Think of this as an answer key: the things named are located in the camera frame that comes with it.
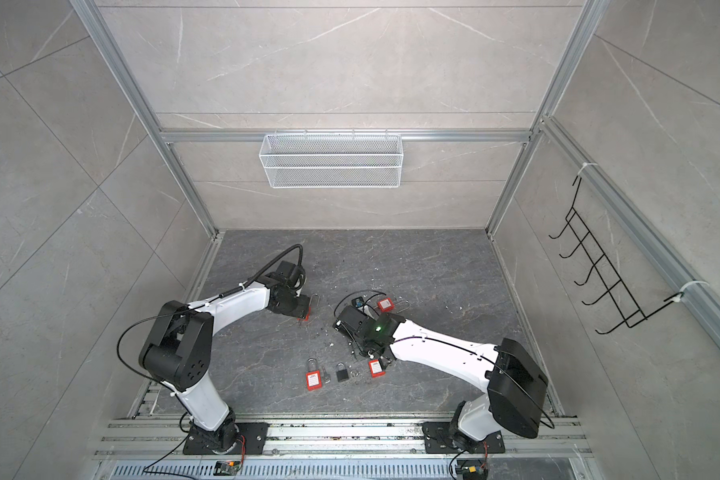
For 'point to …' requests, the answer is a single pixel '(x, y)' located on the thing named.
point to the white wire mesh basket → (332, 161)
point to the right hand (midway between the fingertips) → (367, 339)
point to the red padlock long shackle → (309, 311)
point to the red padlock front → (375, 368)
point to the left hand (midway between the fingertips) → (300, 302)
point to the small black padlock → (341, 372)
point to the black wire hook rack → (629, 314)
